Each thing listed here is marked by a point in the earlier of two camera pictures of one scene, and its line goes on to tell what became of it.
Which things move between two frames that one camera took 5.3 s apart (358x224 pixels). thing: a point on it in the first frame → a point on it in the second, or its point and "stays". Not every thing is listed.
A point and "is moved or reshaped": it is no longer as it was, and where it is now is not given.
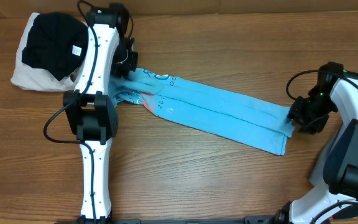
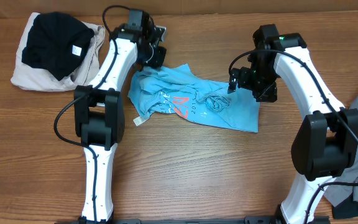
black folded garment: x=56 y=43 stays
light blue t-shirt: x=257 y=124 is moved or reshaped
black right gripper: x=311 y=126 → x=270 y=92
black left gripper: x=125 y=69 → x=157 y=60
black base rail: x=109 y=219 stays
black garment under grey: x=353 y=211 stays
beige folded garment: x=26 y=77 stays
